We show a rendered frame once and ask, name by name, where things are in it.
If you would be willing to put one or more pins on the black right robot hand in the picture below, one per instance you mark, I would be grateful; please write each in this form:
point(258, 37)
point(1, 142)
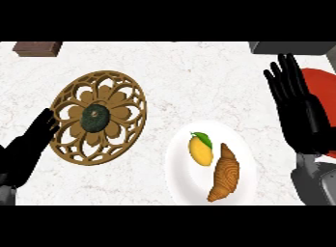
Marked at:
point(302, 115)

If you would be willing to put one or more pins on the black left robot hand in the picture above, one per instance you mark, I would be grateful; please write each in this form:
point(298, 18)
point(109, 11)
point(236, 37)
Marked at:
point(20, 151)

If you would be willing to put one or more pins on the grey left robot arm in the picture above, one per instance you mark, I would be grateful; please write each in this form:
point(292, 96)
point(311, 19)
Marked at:
point(3, 195)

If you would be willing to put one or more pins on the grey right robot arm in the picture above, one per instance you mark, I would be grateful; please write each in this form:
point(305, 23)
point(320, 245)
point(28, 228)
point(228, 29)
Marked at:
point(320, 180)

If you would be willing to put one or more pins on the red bowl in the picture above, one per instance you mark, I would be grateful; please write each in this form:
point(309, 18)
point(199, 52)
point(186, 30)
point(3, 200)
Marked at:
point(330, 96)

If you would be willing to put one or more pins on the yellow lemon with green leaf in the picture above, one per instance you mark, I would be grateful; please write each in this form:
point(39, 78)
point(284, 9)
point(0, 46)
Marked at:
point(200, 149)

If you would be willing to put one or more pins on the white plate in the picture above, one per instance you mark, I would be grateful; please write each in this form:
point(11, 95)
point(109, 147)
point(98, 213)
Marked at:
point(211, 163)

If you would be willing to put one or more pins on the dark green round squash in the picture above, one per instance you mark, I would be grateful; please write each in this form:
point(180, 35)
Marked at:
point(94, 118)

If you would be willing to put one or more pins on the brown carved wooden trivet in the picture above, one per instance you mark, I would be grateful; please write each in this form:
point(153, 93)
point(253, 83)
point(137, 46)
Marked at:
point(97, 117)

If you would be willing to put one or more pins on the dark grey appliance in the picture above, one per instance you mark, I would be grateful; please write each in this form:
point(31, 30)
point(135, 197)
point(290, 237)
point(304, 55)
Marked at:
point(289, 48)

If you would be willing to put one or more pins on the brown croissant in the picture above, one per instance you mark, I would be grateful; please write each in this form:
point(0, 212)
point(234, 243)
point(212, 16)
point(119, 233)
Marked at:
point(224, 173)

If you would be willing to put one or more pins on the brown wooden block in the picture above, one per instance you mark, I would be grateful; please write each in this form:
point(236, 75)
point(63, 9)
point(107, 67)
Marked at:
point(36, 49)

